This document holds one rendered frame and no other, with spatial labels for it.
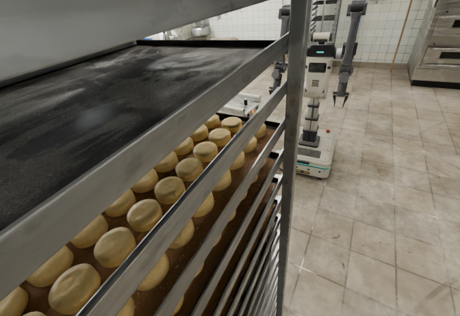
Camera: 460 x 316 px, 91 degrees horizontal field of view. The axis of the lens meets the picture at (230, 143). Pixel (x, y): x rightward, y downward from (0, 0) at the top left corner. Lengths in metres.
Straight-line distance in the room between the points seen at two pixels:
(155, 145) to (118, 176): 0.04
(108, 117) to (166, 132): 0.11
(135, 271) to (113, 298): 0.02
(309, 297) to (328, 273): 0.23
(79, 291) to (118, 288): 0.13
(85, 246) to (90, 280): 0.07
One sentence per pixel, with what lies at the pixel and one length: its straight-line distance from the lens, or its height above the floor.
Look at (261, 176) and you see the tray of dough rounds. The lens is 0.55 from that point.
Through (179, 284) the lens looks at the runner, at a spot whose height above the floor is 1.51.
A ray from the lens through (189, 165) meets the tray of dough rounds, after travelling 0.43.
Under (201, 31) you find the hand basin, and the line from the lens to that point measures 6.85.
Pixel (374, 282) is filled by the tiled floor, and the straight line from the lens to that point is 2.09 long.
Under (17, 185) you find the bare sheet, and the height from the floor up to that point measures 1.67.
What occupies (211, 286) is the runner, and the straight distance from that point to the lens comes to 0.40.
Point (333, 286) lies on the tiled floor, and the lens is 1.99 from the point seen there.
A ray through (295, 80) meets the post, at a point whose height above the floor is 1.61.
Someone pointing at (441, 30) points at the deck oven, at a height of 0.90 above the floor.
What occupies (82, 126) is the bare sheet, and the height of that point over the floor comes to 1.67.
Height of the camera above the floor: 1.78
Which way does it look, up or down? 35 degrees down
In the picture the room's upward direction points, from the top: 7 degrees counter-clockwise
